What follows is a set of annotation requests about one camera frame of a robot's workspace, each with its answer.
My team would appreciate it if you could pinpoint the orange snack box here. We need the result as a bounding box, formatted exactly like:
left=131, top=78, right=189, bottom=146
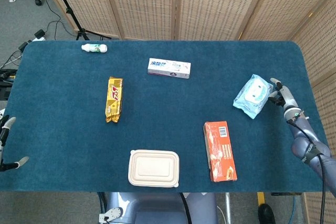
left=203, top=121, right=238, bottom=183

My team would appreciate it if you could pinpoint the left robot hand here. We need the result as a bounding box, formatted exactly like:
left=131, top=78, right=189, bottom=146
left=0, top=115, right=30, bottom=172

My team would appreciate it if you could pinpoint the white toothpaste box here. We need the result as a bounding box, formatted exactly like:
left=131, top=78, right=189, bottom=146
left=147, top=58, right=192, bottom=79

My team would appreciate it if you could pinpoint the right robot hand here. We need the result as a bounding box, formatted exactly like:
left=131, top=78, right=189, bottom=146
left=268, top=77, right=296, bottom=110

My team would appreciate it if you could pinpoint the silver table leg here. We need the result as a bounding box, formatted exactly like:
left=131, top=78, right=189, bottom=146
left=224, top=192, right=232, bottom=224

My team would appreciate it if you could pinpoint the blue grey robot torso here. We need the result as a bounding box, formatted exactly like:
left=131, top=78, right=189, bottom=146
left=98, top=191, right=218, bottom=224

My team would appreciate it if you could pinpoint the blue wet wipes pack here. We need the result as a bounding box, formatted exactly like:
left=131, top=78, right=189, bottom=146
left=233, top=73, right=274, bottom=120

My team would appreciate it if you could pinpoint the black equipment beside table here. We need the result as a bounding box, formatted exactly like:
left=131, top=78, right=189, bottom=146
left=0, top=68, right=17, bottom=101

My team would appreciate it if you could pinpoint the beige lidded food container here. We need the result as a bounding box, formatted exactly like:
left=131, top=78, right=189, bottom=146
left=128, top=149, right=181, bottom=188

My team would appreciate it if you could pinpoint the white green plastic bottle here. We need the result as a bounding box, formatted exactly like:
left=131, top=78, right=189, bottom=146
left=81, top=43, right=108, bottom=54

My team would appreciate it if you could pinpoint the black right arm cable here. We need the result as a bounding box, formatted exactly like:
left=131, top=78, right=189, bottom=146
left=286, top=115, right=328, bottom=224

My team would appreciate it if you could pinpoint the black tripod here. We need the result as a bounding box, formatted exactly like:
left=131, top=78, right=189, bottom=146
left=47, top=0, right=112, bottom=41

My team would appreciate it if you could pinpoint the gold biscuit packet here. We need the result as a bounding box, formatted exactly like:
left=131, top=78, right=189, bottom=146
left=105, top=77, right=124, bottom=124

